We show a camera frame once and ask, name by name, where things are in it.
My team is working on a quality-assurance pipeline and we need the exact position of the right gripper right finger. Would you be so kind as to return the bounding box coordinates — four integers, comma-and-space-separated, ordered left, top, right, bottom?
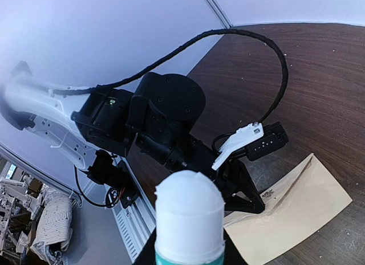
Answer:
224, 230, 247, 265

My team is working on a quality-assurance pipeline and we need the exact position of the front aluminium slotted rail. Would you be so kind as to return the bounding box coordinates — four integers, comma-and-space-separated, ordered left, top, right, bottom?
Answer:
112, 159, 156, 263

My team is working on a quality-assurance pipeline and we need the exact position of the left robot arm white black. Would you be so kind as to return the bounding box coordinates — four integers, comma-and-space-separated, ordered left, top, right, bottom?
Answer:
1, 62, 265, 214

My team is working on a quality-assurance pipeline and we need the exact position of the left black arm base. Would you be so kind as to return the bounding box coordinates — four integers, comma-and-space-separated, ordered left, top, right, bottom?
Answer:
86, 150, 139, 209

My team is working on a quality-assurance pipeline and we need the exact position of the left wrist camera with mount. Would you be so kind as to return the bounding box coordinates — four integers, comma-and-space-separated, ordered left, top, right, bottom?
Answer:
212, 122, 289, 170

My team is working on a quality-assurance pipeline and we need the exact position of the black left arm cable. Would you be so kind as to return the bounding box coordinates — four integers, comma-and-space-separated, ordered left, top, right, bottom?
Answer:
48, 28, 289, 126

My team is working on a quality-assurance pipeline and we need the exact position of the left aluminium frame post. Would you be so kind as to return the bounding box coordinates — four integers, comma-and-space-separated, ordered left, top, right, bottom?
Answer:
204, 0, 233, 28

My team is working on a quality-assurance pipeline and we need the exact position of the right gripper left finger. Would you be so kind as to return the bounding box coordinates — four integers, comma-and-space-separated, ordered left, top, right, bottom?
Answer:
133, 229, 156, 265

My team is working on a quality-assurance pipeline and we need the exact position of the small green glue stick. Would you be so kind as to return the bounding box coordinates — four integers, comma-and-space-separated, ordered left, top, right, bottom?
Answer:
155, 170, 225, 264

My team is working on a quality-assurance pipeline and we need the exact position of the brown kraft envelope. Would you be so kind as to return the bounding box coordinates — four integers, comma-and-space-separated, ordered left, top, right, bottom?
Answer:
224, 154, 352, 264

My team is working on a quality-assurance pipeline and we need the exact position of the grey woven cloth bundle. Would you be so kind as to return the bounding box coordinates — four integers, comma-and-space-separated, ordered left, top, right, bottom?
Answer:
31, 195, 72, 264

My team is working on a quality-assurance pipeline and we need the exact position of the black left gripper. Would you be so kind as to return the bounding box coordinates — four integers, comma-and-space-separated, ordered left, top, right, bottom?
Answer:
210, 160, 265, 214

